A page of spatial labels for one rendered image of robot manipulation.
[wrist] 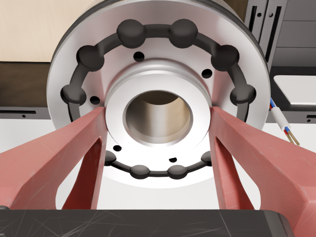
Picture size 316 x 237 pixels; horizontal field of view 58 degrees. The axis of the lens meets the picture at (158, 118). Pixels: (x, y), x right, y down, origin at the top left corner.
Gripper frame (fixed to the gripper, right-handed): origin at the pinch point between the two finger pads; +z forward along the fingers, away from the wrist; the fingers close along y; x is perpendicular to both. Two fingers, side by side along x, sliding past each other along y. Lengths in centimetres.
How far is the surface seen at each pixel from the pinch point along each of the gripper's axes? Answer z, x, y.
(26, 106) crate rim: 12.5, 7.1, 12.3
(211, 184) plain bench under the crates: 34, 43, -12
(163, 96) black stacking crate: 14.7, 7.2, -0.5
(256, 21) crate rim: 12.4, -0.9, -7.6
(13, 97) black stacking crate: 14.2, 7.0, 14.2
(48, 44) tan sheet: 22.5, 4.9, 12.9
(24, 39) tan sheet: 22.5, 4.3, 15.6
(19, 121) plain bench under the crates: 35, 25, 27
